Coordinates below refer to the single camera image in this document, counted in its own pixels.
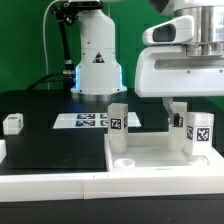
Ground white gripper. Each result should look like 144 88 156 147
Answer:
135 46 224 127

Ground white square tabletop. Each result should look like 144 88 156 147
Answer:
104 132 219 172

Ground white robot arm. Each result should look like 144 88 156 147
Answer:
69 0 224 123

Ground white sheet with tags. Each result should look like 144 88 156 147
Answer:
52 111 142 130

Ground white right fence bar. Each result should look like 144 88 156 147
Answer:
209 149 224 168

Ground white fence bar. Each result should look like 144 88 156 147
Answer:
0 167 224 202
209 149 224 168

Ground white front fence bar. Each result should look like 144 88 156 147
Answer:
0 167 224 202

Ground white left fence block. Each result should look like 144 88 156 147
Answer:
0 140 7 164

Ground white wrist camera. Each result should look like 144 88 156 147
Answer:
142 15 194 46

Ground black cables on table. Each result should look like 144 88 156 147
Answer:
26 73 75 92

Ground white cable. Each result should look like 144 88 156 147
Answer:
41 0 63 90

